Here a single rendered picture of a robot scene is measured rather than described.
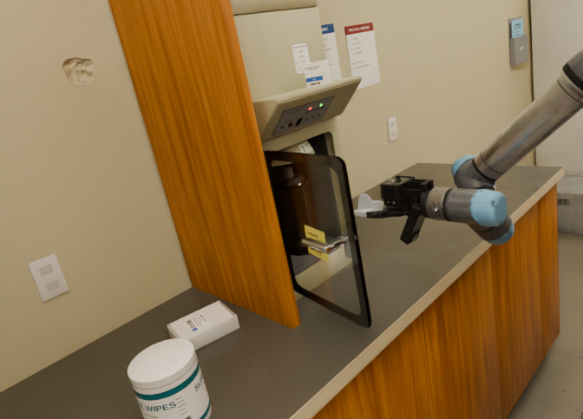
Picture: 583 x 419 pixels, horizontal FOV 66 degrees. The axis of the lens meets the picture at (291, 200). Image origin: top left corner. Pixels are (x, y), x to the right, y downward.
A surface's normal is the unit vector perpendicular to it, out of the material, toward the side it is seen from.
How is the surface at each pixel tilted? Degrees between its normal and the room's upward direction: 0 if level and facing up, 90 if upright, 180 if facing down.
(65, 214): 90
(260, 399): 0
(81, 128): 90
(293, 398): 0
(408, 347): 90
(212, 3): 90
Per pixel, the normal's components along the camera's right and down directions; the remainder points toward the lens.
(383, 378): 0.68, 0.08
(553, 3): -0.70, 0.34
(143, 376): -0.19, -0.94
